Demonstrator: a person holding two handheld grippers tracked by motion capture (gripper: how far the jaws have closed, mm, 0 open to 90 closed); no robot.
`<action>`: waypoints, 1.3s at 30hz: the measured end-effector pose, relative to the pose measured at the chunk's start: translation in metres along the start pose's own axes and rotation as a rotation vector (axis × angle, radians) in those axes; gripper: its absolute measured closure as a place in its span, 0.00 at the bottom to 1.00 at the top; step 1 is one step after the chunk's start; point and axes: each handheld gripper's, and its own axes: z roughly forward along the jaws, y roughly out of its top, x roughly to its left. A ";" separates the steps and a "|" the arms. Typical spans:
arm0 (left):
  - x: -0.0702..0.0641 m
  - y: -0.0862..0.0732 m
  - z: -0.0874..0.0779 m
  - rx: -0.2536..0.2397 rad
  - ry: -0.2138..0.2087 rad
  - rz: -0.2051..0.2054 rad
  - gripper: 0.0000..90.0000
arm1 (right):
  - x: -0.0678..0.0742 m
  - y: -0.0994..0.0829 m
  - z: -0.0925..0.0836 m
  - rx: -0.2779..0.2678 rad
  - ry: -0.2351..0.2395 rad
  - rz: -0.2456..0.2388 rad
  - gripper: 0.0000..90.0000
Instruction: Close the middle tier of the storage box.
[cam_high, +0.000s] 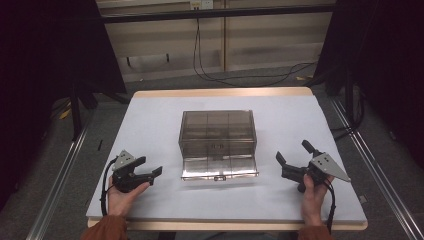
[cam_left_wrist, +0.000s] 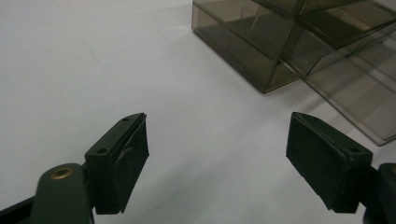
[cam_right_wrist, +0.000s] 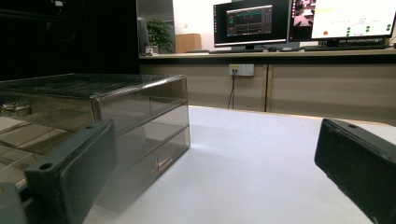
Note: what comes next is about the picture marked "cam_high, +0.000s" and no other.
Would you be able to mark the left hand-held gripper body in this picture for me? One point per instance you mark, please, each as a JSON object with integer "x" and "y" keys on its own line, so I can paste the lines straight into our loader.
{"x": 126, "y": 176}

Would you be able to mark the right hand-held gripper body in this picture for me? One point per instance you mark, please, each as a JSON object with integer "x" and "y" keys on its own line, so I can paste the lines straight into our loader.
{"x": 320, "y": 168}

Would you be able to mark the transparent plastic drawer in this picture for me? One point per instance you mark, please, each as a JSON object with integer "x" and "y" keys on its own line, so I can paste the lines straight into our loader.
{"x": 220, "y": 169}

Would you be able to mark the transparent smoky plastic drawer box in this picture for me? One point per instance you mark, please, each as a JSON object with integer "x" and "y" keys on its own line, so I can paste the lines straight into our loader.
{"x": 218, "y": 133}

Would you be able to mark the person's left hand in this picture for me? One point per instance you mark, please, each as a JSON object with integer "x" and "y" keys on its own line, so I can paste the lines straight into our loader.
{"x": 122, "y": 198}

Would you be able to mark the person's right hand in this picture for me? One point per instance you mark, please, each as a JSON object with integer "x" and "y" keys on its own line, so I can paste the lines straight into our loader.
{"x": 312, "y": 198}

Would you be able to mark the white table mat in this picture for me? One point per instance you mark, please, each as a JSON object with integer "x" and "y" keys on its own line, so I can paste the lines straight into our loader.
{"x": 156, "y": 126}

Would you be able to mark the small black floor piece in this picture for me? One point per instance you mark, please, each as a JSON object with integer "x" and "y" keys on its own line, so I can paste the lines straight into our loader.
{"x": 100, "y": 144}

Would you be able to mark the black metal stand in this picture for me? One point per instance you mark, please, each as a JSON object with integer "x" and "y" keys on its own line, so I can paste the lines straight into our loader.
{"x": 76, "y": 113}
{"x": 349, "y": 96}

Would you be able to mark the yellow floor tape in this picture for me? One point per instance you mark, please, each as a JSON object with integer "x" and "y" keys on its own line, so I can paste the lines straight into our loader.
{"x": 65, "y": 113}

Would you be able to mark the light wooden table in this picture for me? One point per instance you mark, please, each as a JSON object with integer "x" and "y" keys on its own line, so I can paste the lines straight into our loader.
{"x": 220, "y": 92}

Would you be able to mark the black curtain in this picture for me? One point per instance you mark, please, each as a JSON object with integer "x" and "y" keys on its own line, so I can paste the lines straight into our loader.
{"x": 50, "y": 66}
{"x": 383, "y": 60}

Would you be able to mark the black horizontal metal bar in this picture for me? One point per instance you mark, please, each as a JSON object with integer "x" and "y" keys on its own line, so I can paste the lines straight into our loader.
{"x": 216, "y": 13}

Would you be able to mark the aluminium floor rail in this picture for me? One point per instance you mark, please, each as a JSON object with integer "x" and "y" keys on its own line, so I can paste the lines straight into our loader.
{"x": 376, "y": 180}
{"x": 56, "y": 186}

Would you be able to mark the white wall socket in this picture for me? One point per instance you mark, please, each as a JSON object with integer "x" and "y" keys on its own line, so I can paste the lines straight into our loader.
{"x": 201, "y": 4}

